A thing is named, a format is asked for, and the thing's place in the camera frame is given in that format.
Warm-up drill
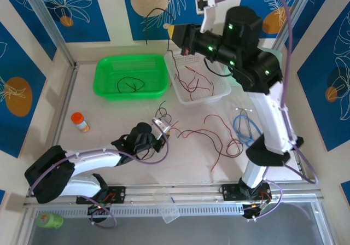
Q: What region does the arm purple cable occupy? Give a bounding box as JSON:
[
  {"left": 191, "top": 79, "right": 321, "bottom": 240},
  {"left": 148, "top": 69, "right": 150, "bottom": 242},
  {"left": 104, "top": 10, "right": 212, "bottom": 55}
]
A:
[
  {"left": 29, "top": 131, "right": 170, "bottom": 229},
  {"left": 214, "top": 0, "right": 320, "bottom": 221}
]

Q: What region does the mint green zip pouch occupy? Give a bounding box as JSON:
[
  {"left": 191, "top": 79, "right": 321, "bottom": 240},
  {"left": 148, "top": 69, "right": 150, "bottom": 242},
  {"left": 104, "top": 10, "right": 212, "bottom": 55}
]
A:
[{"left": 223, "top": 48, "right": 283, "bottom": 78}]

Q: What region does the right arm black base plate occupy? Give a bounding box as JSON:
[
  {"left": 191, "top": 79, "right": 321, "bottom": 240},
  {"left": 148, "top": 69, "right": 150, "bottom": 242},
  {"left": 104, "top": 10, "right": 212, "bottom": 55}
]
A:
[{"left": 221, "top": 183, "right": 272, "bottom": 202}]

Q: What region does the aluminium corner post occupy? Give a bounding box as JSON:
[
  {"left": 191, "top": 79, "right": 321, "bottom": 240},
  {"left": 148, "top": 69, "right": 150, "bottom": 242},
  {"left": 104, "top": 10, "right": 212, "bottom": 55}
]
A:
[
  {"left": 20, "top": 0, "right": 77, "bottom": 68},
  {"left": 272, "top": 0, "right": 312, "bottom": 51}
]

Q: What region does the black controller board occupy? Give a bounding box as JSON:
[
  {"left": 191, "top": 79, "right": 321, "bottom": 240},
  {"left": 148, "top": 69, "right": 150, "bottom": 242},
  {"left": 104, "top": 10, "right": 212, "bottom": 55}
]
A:
[
  {"left": 87, "top": 203, "right": 110, "bottom": 218},
  {"left": 242, "top": 202, "right": 274, "bottom": 219}
]

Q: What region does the green plastic basket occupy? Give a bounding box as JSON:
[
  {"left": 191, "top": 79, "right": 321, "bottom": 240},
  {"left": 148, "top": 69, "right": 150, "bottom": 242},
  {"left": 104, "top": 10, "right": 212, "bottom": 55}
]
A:
[{"left": 93, "top": 54, "right": 169, "bottom": 101}]

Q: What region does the slotted grey cable duct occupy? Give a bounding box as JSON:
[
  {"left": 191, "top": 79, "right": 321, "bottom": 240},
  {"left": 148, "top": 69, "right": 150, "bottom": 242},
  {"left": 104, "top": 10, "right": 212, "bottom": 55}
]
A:
[{"left": 32, "top": 204, "right": 318, "bottom": 219}]

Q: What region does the green tape roll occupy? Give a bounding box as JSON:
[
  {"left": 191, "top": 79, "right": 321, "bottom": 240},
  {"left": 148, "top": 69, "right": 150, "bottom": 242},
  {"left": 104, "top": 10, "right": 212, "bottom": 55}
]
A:
[{"left": 36, "top": 212, "right": 64, "bottom": 229}]

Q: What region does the white plastic basket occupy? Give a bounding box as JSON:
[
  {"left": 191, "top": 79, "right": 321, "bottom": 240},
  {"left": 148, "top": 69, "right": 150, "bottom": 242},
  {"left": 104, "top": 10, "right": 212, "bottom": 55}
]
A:
[{"left": 164, "top": 50, "right": 232, "bottom": 105}]

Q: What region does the aluminium front rail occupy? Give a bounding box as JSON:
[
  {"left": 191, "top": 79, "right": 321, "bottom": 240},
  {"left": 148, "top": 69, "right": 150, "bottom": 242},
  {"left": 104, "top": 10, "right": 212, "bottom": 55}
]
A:
[{"left": 23, "top": 178, "right": 325, "bottom": 210}]

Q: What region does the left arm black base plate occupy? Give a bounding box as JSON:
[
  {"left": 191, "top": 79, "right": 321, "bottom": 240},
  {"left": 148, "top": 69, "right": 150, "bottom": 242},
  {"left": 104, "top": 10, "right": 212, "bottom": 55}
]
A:
[{"left": 75, "top": 186, "right": 126, "bottom": 205}]

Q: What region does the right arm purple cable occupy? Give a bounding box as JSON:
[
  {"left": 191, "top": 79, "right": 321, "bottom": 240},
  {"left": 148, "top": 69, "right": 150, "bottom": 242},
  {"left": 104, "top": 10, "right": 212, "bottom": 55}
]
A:
[{"left": 214, "top": 0, "right": 320, "bottom": 221}]

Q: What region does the orange lid pill bottle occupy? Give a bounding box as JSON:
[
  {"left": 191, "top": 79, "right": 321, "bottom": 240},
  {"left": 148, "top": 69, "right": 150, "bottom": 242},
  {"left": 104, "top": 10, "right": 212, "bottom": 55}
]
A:
[{"left": 71, "top": 112, "right": 90, "bottom": 132}]

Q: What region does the blue stethoscope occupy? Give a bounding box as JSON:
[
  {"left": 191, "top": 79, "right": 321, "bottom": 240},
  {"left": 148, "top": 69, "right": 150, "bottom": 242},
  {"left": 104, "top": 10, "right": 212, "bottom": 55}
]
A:
[{"left": 232, "top": 107, "right": 260, "bottom": 147}]

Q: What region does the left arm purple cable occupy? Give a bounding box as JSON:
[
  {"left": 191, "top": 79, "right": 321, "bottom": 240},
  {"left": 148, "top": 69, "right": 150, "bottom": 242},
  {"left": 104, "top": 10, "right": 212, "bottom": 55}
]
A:
[{"left": 29, "top": 131, "right": 170, "bottom": 229}]

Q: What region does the red wire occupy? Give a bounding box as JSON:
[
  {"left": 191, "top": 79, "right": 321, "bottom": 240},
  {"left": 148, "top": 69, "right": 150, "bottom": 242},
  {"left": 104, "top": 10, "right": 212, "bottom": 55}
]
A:
[
  {"left": 168, "top": 120, "right": 198, "bottom": 139},
  {"left": 203, "top": 114, "right": 230, "bottom": 138},
  {"left": 209, "top": 139, "right": 244, "bottom": 172},
  {"left": 190, "top": 69, "right": 214, "bottom": 101},
  {"left": 174, "top": 66, "right": 201, "bottom": 93}
]

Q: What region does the clear plastic container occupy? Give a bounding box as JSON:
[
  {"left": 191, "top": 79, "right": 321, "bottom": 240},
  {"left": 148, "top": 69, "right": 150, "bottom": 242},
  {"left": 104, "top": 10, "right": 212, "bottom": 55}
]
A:
[{"left": 153, "top": 188, "right": 180, "bottom": 224}]

